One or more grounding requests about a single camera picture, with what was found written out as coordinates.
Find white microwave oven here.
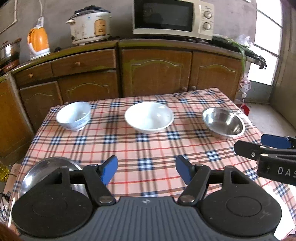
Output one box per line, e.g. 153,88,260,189
132,1,214,40

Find plaid checkered tablecloth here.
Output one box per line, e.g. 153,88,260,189
10,88,295,239

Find brown wooden kitchen cabinet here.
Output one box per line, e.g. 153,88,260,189
0,38,258,160

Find orange electric kettle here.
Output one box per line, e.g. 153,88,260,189
27,16,50,60

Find blue patterned porcelain bowl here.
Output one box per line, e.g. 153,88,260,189
56,101,91,131

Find black cable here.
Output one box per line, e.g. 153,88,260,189
0,173,15,218

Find green onion stalks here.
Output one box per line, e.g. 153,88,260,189
212,35,246,73

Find white rice cooker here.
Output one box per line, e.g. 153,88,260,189
65,6,111,45

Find induction cooker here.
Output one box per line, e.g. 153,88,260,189
0,59,20,76

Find small steel bowl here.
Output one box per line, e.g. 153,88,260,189
201,108,245,140

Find large steel plate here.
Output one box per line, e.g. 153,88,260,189
18,157,82,198

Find white wide bowl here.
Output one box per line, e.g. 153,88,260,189
125,101,175,134

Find cooking oil bottle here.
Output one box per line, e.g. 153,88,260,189
0,161,10,182

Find white plastic bag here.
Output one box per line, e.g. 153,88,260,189
235,35,253,48

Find steel cooking pot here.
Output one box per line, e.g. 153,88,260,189
0,38,22,64

